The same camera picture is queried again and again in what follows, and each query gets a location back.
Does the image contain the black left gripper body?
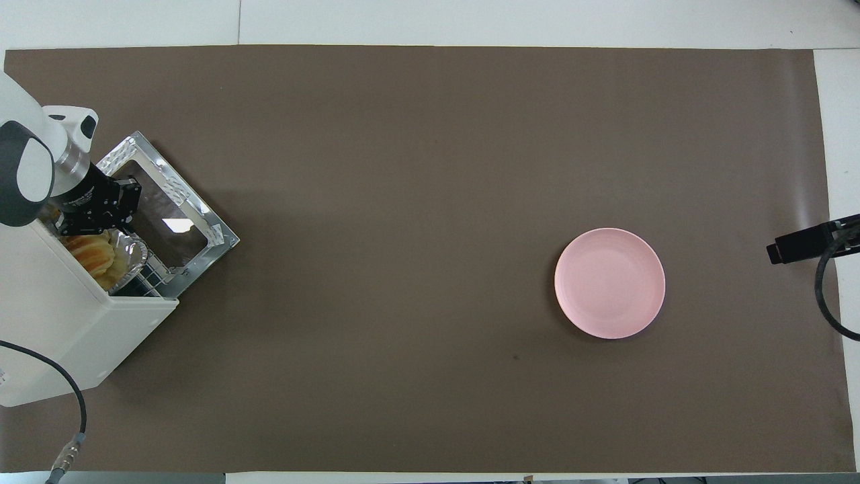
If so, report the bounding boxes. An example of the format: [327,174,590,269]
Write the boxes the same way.
[52,163,125,219]

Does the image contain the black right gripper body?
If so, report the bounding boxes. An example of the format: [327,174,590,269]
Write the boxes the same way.
[832,214,860,257]

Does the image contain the striped orange bread loaf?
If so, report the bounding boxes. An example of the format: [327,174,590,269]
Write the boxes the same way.
[64,232,115,278]

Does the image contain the aluminium foil tray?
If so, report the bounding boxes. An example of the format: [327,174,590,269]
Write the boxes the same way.
[64,229,148,293]

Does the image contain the cream white toaster oven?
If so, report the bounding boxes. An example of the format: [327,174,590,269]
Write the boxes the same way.
[0,218,180,408]

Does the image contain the pink round plate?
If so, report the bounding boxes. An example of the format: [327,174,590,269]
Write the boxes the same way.
[554,228,667,339]

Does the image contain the brown table mat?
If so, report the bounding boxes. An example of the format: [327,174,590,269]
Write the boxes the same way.
[0,45,857,473]

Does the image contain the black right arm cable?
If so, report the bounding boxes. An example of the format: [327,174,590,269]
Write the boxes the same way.
[815,229,860,341]

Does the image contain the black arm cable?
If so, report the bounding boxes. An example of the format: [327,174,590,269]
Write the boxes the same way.
[0,339,88,484]
[815,229,860,341]

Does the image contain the glass oven door metal frame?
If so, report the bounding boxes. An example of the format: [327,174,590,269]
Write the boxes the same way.
[94,130,241,300]

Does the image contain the oven wire rack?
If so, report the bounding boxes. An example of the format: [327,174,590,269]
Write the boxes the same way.
[118,254,169,298]

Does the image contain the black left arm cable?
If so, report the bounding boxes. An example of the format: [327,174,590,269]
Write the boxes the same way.
[0,339,88,484]

